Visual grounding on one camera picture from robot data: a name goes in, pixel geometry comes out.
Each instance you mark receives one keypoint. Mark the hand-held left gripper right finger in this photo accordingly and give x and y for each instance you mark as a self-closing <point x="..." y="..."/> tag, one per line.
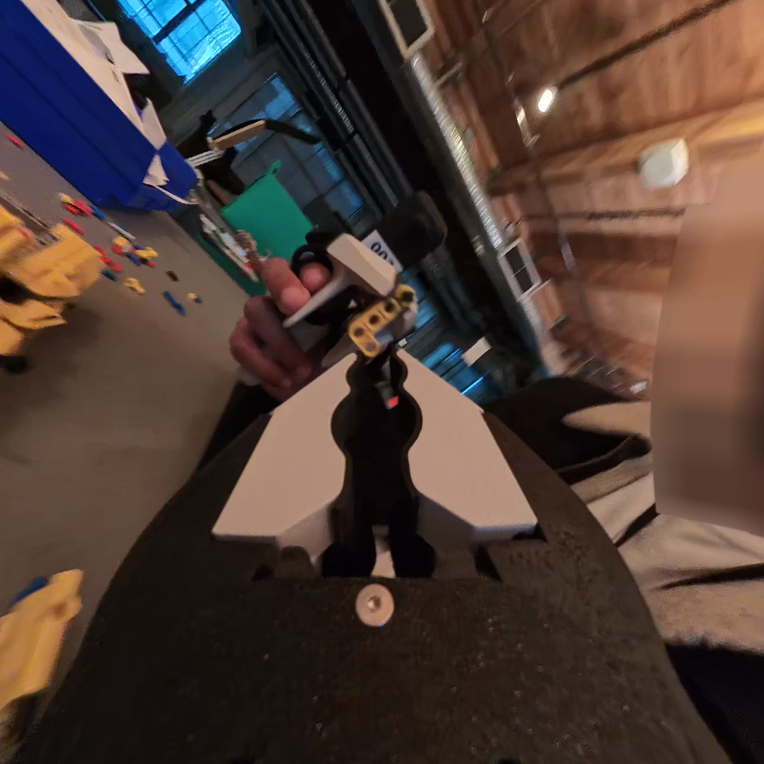
<point x="471" y="477"/>

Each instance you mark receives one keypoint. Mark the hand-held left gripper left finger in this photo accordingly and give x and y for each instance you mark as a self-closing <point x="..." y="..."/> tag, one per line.
<point x="280" y="477"/>

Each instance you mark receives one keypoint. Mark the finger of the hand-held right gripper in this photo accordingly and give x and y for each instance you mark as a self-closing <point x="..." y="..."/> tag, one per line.
<point x="409" y="319"/>
<point x="341" y="353"/>

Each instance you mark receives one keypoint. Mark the yellow connector brick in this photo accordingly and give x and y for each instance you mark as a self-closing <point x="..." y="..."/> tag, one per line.
<point x="376" y="319"/>

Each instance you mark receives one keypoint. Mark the yellow toy brick car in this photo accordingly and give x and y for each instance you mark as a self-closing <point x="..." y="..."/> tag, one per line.
<point x="48" y="268"/>

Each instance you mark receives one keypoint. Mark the person's right hand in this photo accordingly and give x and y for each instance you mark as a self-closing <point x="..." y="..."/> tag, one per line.
<point x="262" y="346"/>

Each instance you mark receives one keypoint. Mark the white air vent grille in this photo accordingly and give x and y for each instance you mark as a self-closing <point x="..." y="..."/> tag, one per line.
<point x="409" y="21"/>
<point x="519" y="268"/>

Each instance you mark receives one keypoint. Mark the green cutting mat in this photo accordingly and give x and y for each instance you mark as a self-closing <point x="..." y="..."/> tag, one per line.
<point x="227" y="256"/>

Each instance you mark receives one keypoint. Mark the scattered small coloured bricks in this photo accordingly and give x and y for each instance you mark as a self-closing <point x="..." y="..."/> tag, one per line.
<point x="131" y="256"/>

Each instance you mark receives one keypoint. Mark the white shirt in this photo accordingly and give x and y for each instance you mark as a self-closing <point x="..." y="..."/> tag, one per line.
<point x="686" y="561"/>

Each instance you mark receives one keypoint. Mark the ceiling spot light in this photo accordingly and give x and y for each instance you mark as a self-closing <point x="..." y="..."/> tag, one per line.
<point x="546" y="99"/>

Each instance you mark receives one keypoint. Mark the large paned window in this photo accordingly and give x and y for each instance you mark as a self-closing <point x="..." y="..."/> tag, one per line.
<point x="191" y="30"/>

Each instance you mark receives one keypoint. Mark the crumpled white paper wrappers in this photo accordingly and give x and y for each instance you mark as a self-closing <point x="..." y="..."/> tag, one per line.
<point x="119" y="65"/>

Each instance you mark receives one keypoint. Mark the blue plastic bin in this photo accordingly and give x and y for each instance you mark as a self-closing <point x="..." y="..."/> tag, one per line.
<point x="71" y="119"/>

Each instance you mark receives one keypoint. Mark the silver ventilation duct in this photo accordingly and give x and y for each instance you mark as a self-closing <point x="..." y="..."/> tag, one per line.
<point x="471" y="179"/>

